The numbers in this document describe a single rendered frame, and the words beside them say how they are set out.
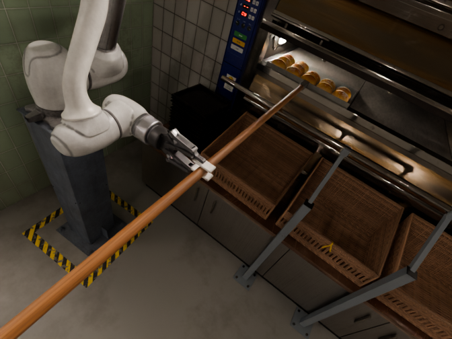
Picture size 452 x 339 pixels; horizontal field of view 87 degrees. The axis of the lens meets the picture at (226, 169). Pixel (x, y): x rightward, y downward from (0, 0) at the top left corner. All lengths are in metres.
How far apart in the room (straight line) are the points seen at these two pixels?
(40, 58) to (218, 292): 1.59
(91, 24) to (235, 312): 1.69
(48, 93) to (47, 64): 0.11
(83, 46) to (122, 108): 0.19
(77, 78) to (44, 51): 0.36
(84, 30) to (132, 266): 1.46
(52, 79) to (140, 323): 1.36
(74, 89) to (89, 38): 0.13
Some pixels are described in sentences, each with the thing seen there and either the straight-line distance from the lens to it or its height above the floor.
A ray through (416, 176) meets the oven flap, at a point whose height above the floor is 1.04.
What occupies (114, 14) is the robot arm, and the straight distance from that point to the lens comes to 1.05.
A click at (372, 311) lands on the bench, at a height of 0.53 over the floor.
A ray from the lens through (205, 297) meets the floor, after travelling 1.82.
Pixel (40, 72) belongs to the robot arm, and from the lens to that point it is 1.10.
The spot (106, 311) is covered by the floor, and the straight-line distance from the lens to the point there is 1.79.
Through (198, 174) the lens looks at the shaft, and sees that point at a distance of 0.71.
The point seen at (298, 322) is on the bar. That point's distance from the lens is 2.01.
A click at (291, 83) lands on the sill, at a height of 1.16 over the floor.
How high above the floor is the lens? 1.73
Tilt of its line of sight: 45 degrees down
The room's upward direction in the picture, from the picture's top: 21 degrees clockwise
